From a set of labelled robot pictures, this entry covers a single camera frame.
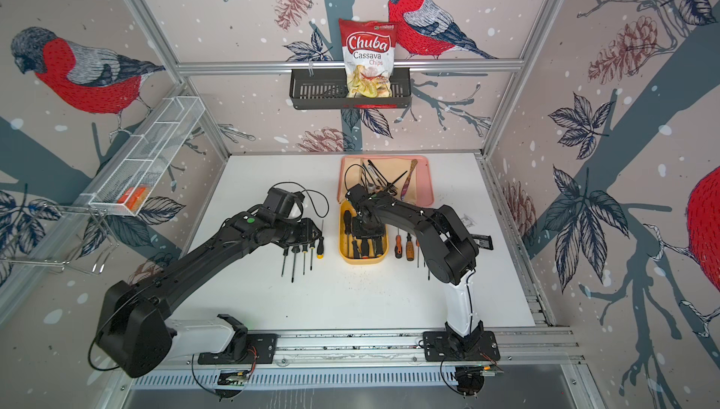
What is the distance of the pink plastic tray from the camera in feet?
3.59

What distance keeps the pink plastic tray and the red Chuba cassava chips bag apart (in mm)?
358

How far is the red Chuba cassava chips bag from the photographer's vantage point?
83 cm
